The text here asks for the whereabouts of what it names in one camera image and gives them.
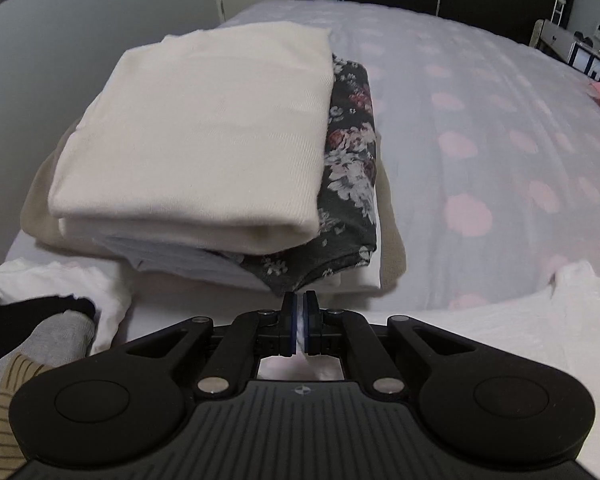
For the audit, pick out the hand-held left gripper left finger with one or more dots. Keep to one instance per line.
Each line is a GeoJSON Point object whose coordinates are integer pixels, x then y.
{"type": "Point", "coordinates": [292, 327]}

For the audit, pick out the beige folded garment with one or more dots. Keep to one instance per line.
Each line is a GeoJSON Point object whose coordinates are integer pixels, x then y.
{"type": "Point", "coordinates": [392, 255]}

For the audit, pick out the white folded garment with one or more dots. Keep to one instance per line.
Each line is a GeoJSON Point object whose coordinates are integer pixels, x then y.
{"type": "Point", "coordinates": [350, 277]}

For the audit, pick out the black cloth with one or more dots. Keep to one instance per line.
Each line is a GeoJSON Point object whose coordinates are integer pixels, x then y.
{"type": "Point", "coordinates": [10, 315]}

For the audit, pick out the white textured garment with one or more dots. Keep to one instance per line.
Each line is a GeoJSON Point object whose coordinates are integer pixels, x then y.
{"type": "Point", "coordinates": [530, 320]}

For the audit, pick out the dark floral folded garment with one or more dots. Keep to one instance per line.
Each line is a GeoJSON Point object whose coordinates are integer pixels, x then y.
{"type": "Point", "coordinates": [352, 175]}

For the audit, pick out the cream folded garment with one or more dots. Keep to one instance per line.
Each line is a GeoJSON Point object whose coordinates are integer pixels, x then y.
{"type": "Point", "coordinates": [200, 135]}

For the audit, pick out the tan striped garment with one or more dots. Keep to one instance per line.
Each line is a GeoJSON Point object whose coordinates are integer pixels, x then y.
{"type": "Point", "coordinates": [12, 380]}

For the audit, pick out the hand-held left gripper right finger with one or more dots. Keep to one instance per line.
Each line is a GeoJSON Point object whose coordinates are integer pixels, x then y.
{"type": "Point", "coordinates": [306, 327]}

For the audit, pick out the white thin cloth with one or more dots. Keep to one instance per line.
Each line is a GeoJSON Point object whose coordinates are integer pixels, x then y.
{"type": "Point", "coordinates": [80, 280]}

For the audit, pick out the white shelf unit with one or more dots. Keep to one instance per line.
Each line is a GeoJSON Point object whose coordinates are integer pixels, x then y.
{"type": "Point", "coordinates": [562, 40]}

